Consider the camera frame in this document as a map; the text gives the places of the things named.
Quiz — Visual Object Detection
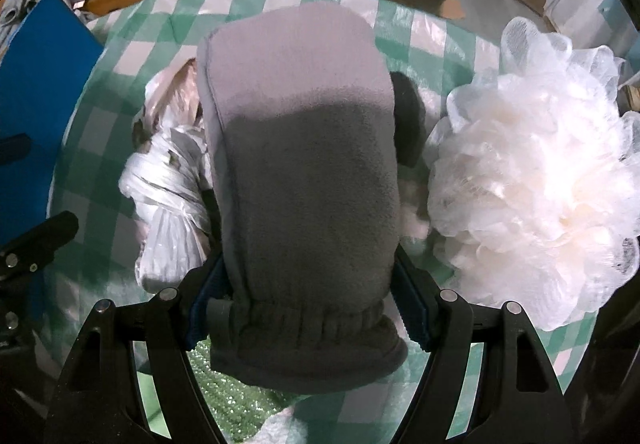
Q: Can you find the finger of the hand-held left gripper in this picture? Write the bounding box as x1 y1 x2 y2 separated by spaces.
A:
0 211 80 275
0 135 29 166

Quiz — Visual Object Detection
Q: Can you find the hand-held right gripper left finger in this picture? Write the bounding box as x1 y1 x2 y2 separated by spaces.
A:
42 255 231 444

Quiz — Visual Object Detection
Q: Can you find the white plastic bag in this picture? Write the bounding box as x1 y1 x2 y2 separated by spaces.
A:
119 59 221 292

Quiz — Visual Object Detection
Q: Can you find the green checkered tablecloth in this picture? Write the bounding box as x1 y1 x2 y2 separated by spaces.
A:
45 0 640 444

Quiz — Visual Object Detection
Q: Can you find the white mesh bath loofah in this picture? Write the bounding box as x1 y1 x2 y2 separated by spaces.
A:
427 16 640 332

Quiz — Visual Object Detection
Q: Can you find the grey fleece mitten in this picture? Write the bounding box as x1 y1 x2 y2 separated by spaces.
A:
196 1 408 395

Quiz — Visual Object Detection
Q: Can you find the blue paper bag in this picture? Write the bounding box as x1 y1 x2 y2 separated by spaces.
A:
0 0 106 325

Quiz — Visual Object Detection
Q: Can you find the green glitter scrub cloth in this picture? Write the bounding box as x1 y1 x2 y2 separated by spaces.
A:
140 339 301 436

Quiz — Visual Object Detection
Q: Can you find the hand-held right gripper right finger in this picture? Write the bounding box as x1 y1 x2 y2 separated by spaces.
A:
392 246 577 444

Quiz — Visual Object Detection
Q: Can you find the grey printed cloth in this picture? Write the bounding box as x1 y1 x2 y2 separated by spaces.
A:
0 0 53 30

